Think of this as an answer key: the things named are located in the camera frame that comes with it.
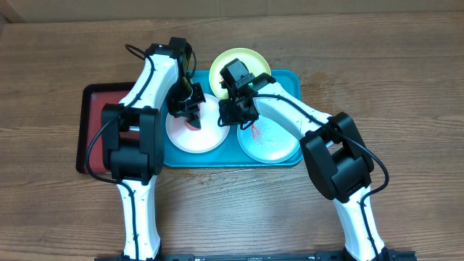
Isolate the red green sponge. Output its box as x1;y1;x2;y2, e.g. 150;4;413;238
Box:
185;118;201;131

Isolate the white pink plate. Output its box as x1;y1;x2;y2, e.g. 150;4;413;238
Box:
165;94;230;153

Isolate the light blue plate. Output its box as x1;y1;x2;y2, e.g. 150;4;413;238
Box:
237;116;299;164

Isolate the yellow plate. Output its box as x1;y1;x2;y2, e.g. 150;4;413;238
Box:
209;48;271;99

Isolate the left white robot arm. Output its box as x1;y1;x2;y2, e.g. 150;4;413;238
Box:
85;37;205;260

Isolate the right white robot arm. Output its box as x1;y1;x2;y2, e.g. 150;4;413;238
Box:
218;59;389;260

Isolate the teal plastic tray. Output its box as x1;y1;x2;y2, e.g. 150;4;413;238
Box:
161;69;303;168

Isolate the dark red tray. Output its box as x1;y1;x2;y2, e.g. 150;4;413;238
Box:
76;82;139;175

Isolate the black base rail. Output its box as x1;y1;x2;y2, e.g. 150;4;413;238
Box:
94;249;418;261

